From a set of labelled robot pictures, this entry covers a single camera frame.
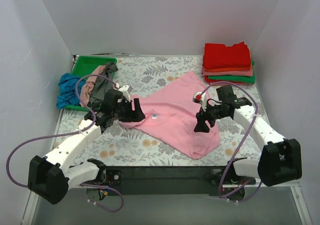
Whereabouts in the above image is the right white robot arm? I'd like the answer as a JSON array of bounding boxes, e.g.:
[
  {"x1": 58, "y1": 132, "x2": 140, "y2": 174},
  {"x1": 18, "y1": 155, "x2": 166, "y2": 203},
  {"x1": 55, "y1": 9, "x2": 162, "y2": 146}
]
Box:
[{"x1": 193, "y1": 84, "x2": 302, "y2": 187}]

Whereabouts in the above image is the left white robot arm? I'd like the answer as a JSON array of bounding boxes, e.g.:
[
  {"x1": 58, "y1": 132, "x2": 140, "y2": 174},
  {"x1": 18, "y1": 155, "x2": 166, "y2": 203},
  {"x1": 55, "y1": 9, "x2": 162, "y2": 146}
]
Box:
[{"x1": 27, "y1": 85, "x2": 145, "y2": 205}]

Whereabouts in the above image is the grey t-shirt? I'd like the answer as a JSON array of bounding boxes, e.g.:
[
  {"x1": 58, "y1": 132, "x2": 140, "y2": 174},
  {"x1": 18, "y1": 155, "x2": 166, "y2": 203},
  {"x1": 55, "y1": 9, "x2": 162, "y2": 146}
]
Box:
[{"x1": 88, "y1": 61, "x2": 119, "y2": 108}]

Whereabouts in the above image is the floral table mat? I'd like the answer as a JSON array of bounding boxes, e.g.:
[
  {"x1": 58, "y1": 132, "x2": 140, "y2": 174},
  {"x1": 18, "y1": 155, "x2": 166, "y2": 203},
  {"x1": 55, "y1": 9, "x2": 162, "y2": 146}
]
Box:
[{"x1": 53, "y1": 55, "x2": 280, "y2": 167}]

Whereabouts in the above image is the green folded t-shirt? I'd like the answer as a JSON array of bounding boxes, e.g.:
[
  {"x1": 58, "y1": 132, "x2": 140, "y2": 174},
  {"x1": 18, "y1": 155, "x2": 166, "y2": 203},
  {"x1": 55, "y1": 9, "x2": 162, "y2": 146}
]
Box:
[{"x1": 203, "y1": 61, "x2": 256, "y2": 84}]

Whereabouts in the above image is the dusty pink t-shirt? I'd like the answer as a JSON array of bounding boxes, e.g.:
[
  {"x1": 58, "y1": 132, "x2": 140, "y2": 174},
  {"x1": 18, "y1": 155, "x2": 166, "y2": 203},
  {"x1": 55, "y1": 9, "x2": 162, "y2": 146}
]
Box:
[{"x1": 79, "y1": 65, "x2": 106, "y2": 108}]

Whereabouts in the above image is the red folded t-shirt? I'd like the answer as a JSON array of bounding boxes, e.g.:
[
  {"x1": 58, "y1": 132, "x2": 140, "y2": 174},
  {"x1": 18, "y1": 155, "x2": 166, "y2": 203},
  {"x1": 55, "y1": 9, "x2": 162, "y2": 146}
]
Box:
[{"x1": 203, "y1": 42, "x2": 252, "y2": 68}]

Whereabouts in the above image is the green plastic bin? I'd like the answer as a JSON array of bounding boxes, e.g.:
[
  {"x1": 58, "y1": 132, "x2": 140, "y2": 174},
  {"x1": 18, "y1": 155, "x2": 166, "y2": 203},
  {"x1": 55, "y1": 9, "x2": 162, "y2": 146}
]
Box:
[{"x1": 64, "y1": 55, "x2": 118, "y2": 111}]

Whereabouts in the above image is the blue t-shirt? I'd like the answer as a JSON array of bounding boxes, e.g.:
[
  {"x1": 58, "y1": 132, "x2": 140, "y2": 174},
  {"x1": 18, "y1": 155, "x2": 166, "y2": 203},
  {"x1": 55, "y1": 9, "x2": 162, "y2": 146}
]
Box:
[{"x1": 56, "y1": 73, "x2": 80, "y2": 109}]

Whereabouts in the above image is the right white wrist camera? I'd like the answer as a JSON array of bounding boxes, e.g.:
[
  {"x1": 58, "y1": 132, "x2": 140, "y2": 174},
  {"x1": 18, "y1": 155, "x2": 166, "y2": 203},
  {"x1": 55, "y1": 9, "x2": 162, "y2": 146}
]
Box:
[{"x1": 192, "y1": 92, "x2": 211, "y2": 112}]

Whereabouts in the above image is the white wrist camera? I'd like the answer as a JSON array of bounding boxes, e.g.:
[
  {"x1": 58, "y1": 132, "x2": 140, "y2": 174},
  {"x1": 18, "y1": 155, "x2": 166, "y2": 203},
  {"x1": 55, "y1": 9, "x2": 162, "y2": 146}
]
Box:
[
  {"x1": 192, "y1": 92, "x2": 211, "y2": 112},
  {"x1": 114, "y1": 83, "x2": 133, "y2": 101}
]

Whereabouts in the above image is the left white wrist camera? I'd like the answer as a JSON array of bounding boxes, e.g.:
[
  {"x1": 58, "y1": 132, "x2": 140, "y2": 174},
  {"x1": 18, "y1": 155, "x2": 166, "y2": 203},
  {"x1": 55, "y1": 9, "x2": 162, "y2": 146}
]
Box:
[{"x1": 114, "y1": 83, "x2": 133, "y2": 101}]

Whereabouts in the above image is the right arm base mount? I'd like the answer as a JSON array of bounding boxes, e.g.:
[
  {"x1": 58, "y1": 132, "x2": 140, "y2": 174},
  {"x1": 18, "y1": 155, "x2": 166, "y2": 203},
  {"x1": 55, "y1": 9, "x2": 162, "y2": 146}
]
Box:
[{"x1": 204, "y1": 169, "x2": 256, "y2": 202}]

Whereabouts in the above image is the aluminium frame rail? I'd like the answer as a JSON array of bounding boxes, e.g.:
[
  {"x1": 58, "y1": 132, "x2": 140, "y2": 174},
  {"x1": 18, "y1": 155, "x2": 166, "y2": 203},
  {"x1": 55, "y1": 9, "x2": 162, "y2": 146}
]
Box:
[{"x1": 25, "y1": 167, "x2": 312, "y2": 225}]

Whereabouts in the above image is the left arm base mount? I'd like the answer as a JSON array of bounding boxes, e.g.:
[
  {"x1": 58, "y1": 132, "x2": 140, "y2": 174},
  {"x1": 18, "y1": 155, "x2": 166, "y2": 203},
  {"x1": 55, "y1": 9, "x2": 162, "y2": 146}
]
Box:
[{"x1": 84, "y1": 169, "x2": 123, "y2": 201}]

